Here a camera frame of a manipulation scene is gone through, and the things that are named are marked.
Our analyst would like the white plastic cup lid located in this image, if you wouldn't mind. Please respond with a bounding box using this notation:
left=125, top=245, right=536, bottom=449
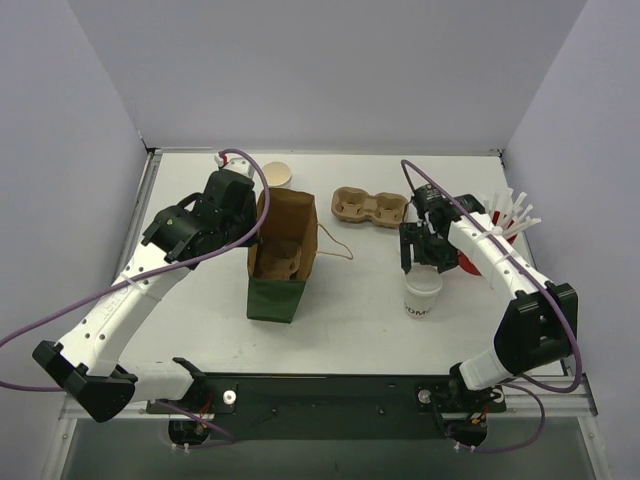
left=405, top=265, right=443, bottom=297

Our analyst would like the white paper coffee cup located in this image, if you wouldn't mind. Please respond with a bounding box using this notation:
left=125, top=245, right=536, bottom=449
left=403, top=265, right=443, bottom=319

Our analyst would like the brown green paper bag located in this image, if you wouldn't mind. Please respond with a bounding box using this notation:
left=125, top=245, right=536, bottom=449
left=246, top=188, right=321, bottom=323

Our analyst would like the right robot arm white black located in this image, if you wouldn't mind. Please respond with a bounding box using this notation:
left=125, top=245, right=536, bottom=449
left=399, top=184, right=578, bottom=392

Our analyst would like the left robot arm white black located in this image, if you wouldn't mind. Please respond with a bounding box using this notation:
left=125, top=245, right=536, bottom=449
left=33, top=160, right=257, bottom=422

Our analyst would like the red straw holder cup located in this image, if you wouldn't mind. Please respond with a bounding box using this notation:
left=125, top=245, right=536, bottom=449
left=457, top=210, right=517, bottom=276

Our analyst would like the white wrapped straws bundle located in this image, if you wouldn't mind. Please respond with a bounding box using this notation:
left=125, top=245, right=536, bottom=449
left=480, top=188, right=541, bottom=241

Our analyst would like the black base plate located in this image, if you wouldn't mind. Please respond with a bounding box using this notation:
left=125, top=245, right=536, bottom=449
left=176, top=373, right=506, bottom=440

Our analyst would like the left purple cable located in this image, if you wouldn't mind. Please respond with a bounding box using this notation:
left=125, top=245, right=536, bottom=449
left=0, top=148, right=274, bottom=391

